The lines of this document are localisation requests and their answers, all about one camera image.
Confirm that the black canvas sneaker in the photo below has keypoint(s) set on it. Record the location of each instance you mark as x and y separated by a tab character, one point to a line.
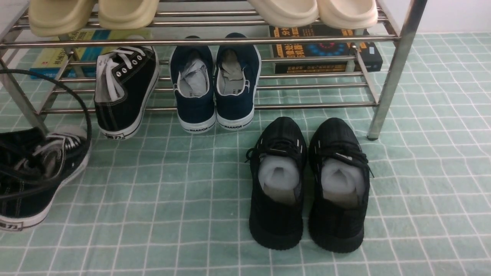
125	78
34	167

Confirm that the metal shoe rack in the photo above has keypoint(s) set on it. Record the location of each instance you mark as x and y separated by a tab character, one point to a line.
71	70

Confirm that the black knit sneaker left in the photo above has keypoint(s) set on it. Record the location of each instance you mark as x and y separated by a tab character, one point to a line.
277	165

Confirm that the black knit sneaker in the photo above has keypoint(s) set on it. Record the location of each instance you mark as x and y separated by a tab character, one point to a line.
341	187
277	165

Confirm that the navy sneaker right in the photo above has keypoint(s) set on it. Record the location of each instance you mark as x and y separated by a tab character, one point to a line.
238	68

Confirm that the navy sneaker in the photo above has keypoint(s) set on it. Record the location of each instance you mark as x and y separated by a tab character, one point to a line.
238	68
191	73

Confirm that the navy sneaker left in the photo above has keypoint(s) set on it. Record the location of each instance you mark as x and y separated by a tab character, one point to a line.
191	73

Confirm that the green grid tablecloth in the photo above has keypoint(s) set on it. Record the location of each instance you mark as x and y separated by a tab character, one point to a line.
167	203

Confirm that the black knit sneaker right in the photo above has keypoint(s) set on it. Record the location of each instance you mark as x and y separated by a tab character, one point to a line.
341	187

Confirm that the cream slipper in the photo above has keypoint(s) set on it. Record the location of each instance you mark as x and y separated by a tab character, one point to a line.
348	14
286	13

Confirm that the black orange book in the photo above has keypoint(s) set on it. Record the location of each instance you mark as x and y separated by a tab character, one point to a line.
370	54

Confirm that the cream slipper far right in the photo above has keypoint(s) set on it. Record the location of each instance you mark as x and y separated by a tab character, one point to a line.
348	14

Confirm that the beige slipper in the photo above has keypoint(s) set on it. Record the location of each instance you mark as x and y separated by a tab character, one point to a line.
126	14
48	18

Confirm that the yellow blue book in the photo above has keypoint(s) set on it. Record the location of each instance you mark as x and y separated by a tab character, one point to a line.
49	60

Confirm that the beige slipper far left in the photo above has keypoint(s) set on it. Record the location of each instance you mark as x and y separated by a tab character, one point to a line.
48	18

